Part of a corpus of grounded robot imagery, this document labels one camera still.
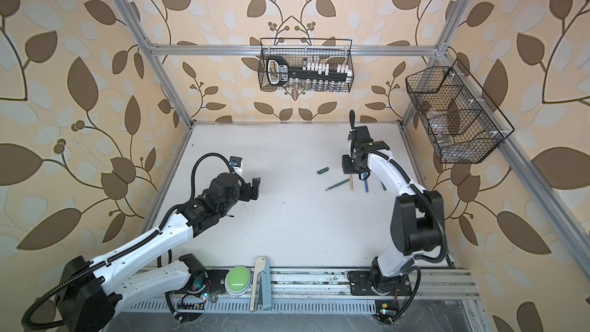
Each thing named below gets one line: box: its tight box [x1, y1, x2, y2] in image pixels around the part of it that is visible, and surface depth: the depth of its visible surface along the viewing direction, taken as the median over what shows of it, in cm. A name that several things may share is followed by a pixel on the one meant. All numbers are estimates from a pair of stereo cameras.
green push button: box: [224, 265, 253, 296], surface depth 75 cm
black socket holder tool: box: [265, 55, 353, 86], surface depth 84 cm
